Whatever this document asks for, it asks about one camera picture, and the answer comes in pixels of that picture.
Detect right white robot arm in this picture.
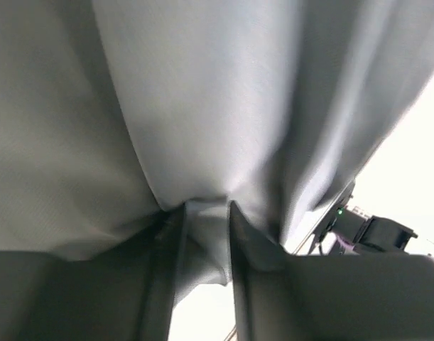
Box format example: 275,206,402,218
284,181,418,256

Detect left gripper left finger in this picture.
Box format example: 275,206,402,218
0,207,186,340

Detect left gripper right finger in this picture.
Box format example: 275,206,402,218
229,202,434,340

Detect grey pleated skirt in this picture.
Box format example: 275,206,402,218
0,1,434,300

